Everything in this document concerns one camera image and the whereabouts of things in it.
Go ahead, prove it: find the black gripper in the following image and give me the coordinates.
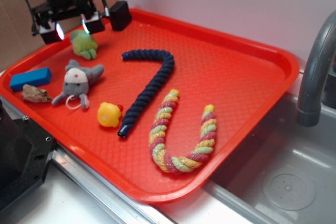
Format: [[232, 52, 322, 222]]
[[33, 0, 106, 44]]

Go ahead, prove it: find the green plush animal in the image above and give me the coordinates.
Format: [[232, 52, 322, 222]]
[[70, 30, 98, 60]]

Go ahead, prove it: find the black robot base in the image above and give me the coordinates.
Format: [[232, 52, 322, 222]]
[[1, 104, 55, 214]]

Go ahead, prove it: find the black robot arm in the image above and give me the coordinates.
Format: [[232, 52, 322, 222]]
[[32, 0, 110, 44]]

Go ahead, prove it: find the black rectangular block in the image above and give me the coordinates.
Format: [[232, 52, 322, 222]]
[[109, 1, 132, 31]]

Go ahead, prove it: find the grey plush mouse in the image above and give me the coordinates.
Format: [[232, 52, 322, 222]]
[[51, 60, 104, 110]]

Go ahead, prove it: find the blue rectangular block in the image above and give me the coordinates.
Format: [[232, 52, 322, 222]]
[[9, 67, 52, 91]]

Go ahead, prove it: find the brown cardboard panel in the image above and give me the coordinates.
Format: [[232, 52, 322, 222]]
[[1, 0, 117, 71]]

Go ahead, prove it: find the yellow rubber duck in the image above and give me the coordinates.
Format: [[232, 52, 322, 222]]
[[97, 102, 123, 127]]

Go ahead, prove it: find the red plastic tray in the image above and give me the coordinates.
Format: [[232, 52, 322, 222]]
[[1, 9, 299, 204]]

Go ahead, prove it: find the grey faucet spout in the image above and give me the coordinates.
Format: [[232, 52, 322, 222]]
[[295, 12, 335, 127]]

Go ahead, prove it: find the grey sink basin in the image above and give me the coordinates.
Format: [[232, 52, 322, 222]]
[[204, 94, 335, 223]]

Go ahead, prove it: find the dark blue twisted rope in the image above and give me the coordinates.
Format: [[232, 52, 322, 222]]
[[117, 48, 175, 140]]

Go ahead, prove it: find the multicolour twisted rope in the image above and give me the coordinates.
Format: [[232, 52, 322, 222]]
[[149, 89, 218, 175]]

